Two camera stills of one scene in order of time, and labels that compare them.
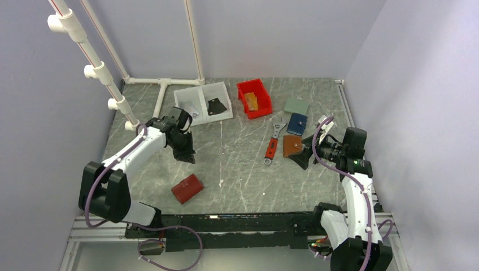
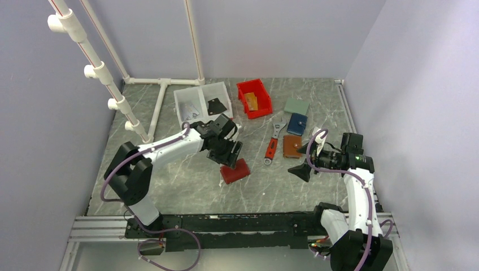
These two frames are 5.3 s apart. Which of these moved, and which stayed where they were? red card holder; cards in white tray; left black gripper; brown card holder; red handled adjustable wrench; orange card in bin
Moved: left black gripper; red card holder
Stayed: orange card in bin; cards in white tray; red handled adjustable wrench; brown card holder
